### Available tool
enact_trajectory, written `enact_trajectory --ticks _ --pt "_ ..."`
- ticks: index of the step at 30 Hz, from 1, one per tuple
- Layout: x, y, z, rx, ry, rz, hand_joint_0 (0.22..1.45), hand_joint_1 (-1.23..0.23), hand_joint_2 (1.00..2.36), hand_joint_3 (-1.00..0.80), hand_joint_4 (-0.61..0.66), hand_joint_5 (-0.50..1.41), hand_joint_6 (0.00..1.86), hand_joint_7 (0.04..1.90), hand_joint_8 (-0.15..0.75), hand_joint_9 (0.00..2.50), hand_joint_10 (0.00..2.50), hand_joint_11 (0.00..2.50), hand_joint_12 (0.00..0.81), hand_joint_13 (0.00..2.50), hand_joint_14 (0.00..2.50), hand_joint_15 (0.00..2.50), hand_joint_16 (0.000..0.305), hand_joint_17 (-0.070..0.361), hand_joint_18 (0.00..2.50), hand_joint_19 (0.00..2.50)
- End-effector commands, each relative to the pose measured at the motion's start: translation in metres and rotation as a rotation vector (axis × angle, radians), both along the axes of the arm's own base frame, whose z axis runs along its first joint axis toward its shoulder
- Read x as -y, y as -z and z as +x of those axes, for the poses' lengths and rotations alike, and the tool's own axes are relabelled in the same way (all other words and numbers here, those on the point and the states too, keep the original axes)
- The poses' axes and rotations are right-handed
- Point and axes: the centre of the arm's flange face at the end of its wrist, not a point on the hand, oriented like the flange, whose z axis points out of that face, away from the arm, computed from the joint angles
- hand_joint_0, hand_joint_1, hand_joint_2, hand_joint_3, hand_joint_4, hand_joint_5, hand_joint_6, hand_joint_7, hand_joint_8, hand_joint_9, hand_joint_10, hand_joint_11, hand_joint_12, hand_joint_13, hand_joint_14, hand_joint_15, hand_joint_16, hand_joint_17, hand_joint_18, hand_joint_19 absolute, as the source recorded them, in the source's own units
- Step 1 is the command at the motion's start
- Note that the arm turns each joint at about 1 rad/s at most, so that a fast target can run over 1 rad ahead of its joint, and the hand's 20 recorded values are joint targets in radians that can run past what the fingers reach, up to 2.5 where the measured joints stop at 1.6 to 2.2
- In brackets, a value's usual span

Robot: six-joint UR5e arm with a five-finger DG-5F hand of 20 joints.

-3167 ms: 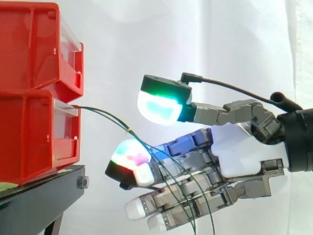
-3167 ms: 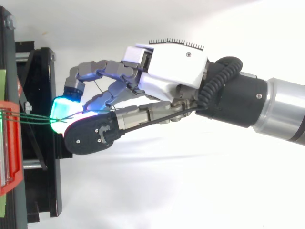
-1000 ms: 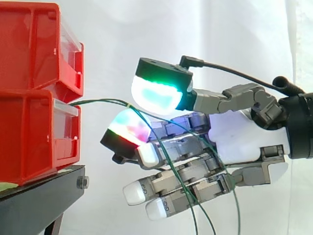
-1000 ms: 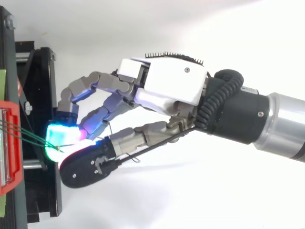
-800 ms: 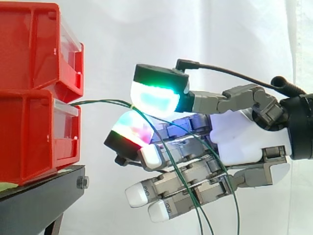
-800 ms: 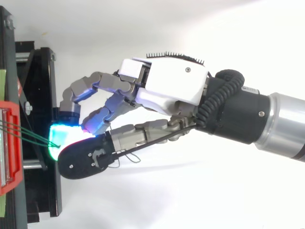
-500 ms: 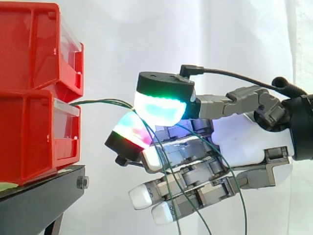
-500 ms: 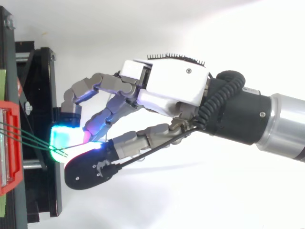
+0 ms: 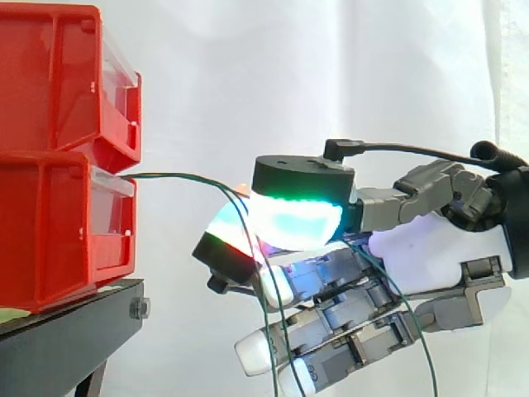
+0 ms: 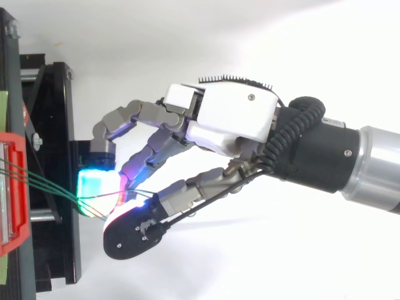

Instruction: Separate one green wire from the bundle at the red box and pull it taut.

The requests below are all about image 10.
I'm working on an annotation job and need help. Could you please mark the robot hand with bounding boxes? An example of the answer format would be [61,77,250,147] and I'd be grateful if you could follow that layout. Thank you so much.
[76,74,281,261]

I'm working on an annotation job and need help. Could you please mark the green cable bundle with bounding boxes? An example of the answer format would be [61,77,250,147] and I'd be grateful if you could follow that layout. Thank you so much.
[0,157,155,219]

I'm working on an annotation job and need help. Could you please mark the black stand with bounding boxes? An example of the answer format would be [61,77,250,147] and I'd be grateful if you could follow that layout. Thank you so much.
[0,7,83,300]

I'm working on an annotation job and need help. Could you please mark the red bin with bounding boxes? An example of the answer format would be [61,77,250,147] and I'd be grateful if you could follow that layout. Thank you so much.
[0,131,31,258]

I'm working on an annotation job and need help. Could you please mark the black coiled cable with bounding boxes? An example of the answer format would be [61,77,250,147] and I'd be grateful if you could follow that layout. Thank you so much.
[261,96,326,166]

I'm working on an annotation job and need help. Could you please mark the thin black cable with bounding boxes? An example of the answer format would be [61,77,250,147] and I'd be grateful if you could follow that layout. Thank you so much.
[161,167,273,228]

